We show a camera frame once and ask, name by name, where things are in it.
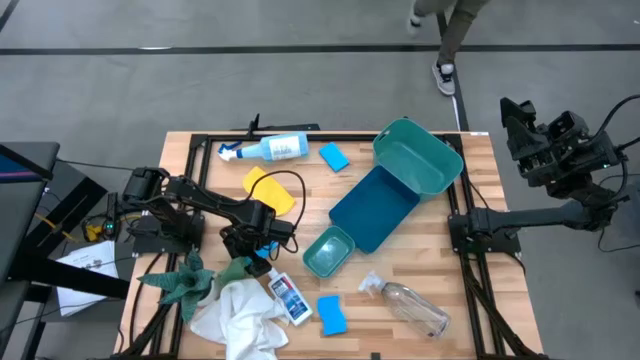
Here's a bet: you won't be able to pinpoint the clear spray bottle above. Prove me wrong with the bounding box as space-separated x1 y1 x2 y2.
357 270 452 340

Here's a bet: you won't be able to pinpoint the spray bottle with blue liquid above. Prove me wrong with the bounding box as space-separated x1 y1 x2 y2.
217 131 310 164

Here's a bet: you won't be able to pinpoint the green artificial plant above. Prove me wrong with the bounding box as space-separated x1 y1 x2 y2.
137 248 217 324

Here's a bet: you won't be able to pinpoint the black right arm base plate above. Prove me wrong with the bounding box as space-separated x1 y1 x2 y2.
448 212 521 255

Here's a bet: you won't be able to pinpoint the black side desk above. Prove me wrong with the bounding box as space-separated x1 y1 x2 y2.
0 141 132 360

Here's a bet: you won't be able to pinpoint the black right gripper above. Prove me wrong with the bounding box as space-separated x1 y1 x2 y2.
500 97 564 176

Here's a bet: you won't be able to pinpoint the small teal plastic bin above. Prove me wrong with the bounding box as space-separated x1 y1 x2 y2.
302 224 356 280

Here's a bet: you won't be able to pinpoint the white plant pot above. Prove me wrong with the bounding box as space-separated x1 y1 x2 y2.
197 277 222 308

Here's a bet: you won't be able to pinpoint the white paper sheets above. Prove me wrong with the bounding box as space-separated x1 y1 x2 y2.
55 239 120 318

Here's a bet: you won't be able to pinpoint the black aluminium table frame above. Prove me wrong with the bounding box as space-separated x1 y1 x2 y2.
112 130 549 360

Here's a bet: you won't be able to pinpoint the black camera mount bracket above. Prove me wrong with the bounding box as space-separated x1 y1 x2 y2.
232 113 321 134

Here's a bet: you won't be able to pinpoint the person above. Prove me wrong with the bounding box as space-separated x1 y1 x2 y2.
405 0 494 97

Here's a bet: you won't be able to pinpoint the large teal plastic bin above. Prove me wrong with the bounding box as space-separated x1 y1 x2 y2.
372 117 465 204

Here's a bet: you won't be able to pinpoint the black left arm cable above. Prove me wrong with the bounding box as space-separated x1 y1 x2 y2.
247 169 307 255

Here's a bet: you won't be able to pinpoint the blue plastic tray bin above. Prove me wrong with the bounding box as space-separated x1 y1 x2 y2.
328 164 422 255

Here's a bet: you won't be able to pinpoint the yellow cloth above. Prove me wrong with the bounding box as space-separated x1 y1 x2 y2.
242 165 297 217

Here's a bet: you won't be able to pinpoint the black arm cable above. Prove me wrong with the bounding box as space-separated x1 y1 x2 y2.
247 169 307 255
589 93 640 151

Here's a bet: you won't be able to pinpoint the white squeeze bottle blue label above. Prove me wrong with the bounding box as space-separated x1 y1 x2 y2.
267 267 315 327

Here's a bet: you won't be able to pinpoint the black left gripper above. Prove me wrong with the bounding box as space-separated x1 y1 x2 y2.
222 212 296 279

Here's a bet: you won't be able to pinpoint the green cloth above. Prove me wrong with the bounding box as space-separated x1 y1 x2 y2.
217 255 254 289

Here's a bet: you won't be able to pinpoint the white towel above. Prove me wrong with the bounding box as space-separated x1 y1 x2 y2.
188 277 291 360

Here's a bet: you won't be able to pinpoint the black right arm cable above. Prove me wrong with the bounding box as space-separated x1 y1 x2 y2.
589 93 640 151

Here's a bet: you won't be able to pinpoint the black cable under table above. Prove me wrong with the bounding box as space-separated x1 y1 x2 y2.
128 252 166 351

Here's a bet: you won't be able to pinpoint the thin black floor cable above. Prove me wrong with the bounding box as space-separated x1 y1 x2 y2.
55 158 157 175

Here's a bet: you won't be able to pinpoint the black power box green light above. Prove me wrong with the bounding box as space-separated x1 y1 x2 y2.
102 192 121 239

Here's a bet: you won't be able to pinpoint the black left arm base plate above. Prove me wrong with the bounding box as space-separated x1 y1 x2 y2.
132 212 206 256

